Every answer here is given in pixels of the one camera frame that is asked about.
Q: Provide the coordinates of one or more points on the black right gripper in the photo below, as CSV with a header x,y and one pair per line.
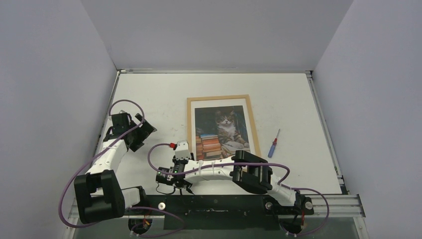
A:
x,y
163,178

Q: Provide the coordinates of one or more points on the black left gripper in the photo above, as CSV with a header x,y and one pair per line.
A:
x,y
145,131

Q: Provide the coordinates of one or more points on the wooden picture frame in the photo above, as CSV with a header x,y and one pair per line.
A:
x,y
221,101

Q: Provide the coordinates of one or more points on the blue red screwdriver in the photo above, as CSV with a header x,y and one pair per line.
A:
x,y
274,144

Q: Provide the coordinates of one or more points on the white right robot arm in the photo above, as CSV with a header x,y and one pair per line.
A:
x,y
251,173

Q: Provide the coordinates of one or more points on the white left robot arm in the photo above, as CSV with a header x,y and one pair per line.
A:
x,y
98,193

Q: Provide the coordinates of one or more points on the cat photo print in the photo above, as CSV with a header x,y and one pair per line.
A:
x,y
220,132

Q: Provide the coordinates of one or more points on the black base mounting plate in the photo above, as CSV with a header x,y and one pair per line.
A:
x,y
218,221

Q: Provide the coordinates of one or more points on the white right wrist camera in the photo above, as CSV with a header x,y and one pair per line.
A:
x,y
181,150

